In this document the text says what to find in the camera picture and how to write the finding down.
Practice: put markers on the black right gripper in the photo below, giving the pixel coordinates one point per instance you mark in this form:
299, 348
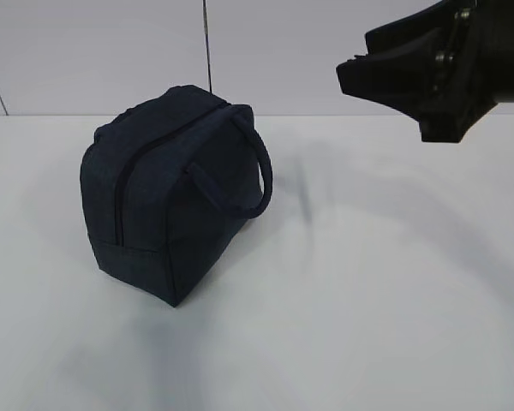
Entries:
476, 67

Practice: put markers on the navy blue lunch bag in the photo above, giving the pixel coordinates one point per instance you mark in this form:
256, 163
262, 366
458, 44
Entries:
167, 185

